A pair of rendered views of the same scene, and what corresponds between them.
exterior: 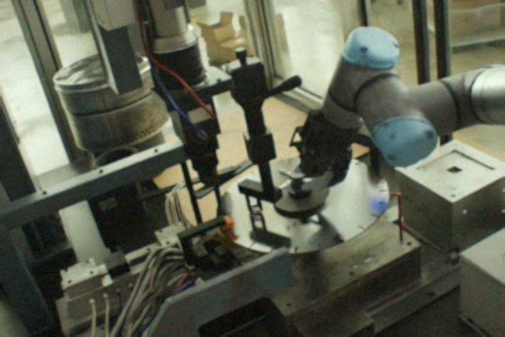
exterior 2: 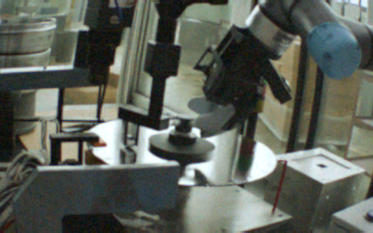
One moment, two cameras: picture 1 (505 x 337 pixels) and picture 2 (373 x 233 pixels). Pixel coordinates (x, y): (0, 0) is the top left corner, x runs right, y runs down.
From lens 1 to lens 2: 35 cm
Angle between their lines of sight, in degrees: 18
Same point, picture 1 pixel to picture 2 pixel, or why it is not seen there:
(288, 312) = not seen: outside the picture
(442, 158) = (311, 157)
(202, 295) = (75, 177)
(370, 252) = (242, 218)
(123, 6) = not seen: outside the picture
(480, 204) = (338, 195)
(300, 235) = (182, 172)
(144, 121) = not seen: hidden behind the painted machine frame
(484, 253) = (350, 214)
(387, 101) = (324, 11)
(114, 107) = (12, 53)
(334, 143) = (247, 70)
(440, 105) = (362, 33)
